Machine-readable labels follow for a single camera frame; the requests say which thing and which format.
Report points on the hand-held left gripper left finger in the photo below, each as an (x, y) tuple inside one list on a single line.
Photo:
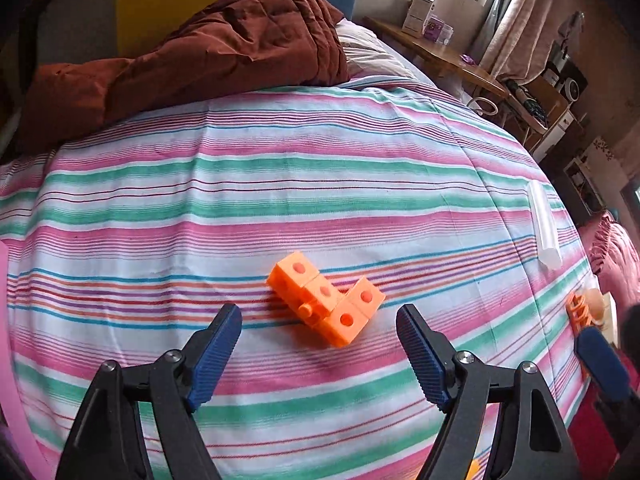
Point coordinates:
[(215, 355)]

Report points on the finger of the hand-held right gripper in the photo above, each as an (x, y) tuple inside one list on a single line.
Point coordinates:
[(629, 330), (600, 365)]

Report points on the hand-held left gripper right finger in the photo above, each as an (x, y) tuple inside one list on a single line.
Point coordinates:
[(425, 355)]

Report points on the orange ribbed toy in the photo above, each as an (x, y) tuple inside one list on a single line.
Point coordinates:
[(577, 310)]

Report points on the orange cube blocks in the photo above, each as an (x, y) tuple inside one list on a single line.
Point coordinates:
[(345, 320)]

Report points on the white tray with pink rim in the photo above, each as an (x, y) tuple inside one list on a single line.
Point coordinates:
[(20, 430)]

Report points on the red cloth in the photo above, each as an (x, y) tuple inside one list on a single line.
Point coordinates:
[(585, 435)]

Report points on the pink cloth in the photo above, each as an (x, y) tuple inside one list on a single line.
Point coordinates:
[(615, 250)]

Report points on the clear plastic tube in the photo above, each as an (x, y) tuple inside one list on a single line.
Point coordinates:
[(545, 230)]

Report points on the white storage shelf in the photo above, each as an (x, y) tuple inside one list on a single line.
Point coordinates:
[(592, 180)]

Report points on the pink green striped bed sheet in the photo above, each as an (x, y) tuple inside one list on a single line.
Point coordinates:
[(300, 185)]

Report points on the black round appliance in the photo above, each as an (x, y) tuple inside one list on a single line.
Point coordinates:
[(567, 80)]

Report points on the small purple object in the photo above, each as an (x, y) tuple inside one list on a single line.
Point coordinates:
[(467, 58)]

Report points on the wooden bedside table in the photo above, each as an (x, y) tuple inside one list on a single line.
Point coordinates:
[(440, 55)]

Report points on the white pillow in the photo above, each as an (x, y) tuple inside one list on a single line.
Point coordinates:
[(370, 50)]

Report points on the brown quilted blanket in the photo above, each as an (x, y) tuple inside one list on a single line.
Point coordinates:
[(225, 45)]

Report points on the small purple box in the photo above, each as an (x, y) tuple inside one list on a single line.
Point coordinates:
[(437, 29)]

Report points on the beige patterned curtain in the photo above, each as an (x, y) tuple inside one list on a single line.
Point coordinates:
[(525, 15)]

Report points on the white carton box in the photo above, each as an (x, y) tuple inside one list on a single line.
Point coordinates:
[(417, 12)]

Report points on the grey yellow blue headboard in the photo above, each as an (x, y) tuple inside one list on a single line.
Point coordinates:
[(175, 0)]

